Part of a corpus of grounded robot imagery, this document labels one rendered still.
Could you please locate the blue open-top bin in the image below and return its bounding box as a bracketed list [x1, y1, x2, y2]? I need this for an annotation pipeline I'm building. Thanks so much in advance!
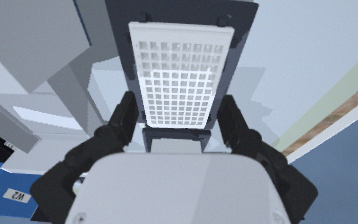
[0, 169, 42, 218]

